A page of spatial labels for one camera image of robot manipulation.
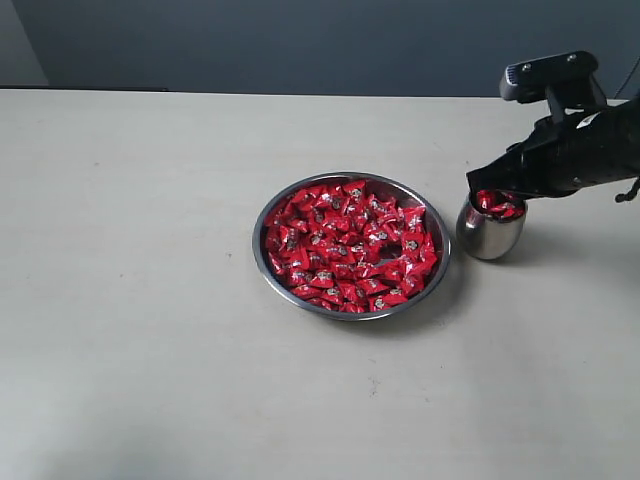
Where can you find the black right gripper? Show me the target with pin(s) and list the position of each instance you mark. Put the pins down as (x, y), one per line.
(580, 152)

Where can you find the red candies in cup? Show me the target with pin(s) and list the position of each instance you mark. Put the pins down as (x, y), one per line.
(499, 206)

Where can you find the stainless steel cup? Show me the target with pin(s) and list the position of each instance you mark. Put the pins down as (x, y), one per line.
(485, 237)

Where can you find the steel bowl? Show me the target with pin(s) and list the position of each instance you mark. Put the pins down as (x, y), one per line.
(295, 295)

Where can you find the red wrapped candy pile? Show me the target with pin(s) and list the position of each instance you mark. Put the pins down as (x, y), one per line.
(350, 245)

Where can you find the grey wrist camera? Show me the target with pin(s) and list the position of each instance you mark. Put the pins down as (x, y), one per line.
(527, 81)

